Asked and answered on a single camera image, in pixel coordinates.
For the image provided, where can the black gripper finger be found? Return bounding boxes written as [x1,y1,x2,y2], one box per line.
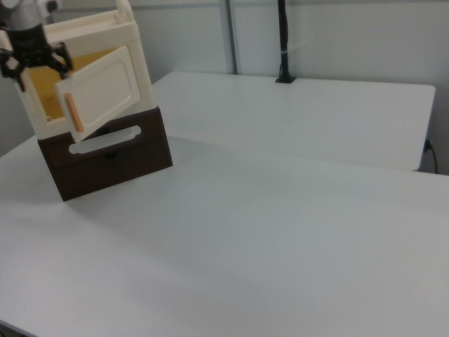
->
[0,48,27,93]
[46,41,75,81]

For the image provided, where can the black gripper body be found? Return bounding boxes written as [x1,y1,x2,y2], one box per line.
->
[6,25,54,68]

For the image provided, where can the cream cabinet door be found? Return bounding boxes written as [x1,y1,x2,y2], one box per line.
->
[55,45,143,143]

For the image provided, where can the cream plastic cabinet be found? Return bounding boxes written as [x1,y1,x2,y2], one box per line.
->
[13,0,158,142]

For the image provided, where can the black clamped pole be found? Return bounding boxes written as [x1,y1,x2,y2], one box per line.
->
[274,0,297,86]

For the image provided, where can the white rectangular table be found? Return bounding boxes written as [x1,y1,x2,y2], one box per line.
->
[150,70,437,173]

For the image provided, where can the white drawer handle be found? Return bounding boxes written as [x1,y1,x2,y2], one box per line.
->
[68,124,142,156]

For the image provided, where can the grey partition post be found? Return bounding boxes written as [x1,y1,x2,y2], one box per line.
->
[218,0,243,76]

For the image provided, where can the black cable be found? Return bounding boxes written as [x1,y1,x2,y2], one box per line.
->
[422,138,440,174]

